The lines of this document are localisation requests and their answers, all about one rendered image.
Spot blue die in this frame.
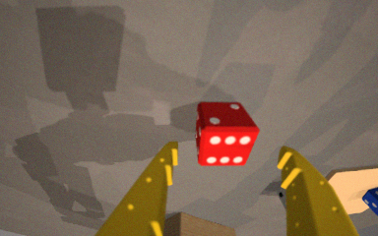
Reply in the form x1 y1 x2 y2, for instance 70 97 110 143
362 187 378 216

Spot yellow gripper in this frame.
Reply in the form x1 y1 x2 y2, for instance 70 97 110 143
95 142 359 236

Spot peach flat mat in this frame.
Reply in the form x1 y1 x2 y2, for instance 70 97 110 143
326 165 378 214

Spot red die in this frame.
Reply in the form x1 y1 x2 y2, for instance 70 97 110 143
196 102 260 166

